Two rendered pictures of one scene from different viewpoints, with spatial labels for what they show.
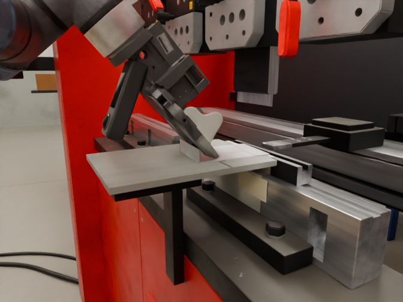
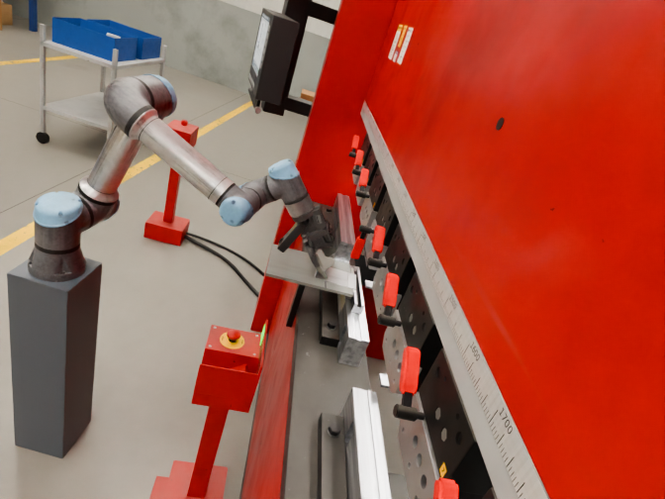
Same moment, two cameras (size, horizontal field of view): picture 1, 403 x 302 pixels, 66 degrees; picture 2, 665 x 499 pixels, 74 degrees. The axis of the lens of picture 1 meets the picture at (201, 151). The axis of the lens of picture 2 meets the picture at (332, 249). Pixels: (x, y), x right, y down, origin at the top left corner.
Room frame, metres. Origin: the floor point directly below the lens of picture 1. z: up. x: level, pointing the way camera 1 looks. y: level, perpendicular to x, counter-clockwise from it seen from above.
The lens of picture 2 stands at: (-0.61, -0.36, 1.68)
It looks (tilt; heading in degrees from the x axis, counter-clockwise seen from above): 27 degrees down; 18
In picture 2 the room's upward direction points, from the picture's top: 19 degrees clockwise
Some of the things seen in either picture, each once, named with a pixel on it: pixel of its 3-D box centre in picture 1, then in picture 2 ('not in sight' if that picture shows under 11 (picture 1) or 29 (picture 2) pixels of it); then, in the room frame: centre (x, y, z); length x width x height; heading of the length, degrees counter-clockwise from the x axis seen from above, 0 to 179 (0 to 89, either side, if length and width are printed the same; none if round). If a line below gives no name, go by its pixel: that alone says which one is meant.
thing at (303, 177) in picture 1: (262, 159); (355, 289); (0.54, -0.11, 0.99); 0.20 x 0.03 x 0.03; 28
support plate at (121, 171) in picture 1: (178, 159); (310, 269); (0.50, 0.04, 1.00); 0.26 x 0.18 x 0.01; 118
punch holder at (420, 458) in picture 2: not in sight; (456, 438); (-0.12, -0.45, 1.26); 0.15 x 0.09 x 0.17; 28
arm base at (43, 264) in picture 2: not in sight; (57, 253); (0.15, 0.70, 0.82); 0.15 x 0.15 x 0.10
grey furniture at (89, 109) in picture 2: not in sight; (106, 92); (2.31, 3.09, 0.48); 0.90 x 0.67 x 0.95; 21
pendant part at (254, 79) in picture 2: not in sight; (270, 54); (1.38, 0.91, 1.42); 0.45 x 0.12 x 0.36; 41
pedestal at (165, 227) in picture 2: not in sight; (174, 182); (1.57, 1.54, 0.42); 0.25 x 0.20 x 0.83; 118
